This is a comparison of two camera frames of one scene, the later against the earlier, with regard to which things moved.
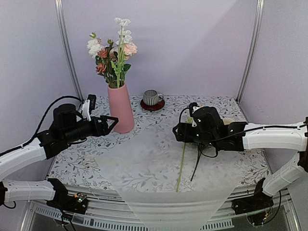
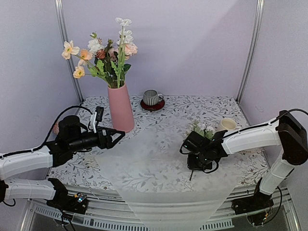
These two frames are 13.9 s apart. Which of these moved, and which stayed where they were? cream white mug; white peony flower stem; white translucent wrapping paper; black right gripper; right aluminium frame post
Moved: black right gripper
Stayed: right aluminium frame post; cream white mug; white translucent wrapping paper; white peony flower stem
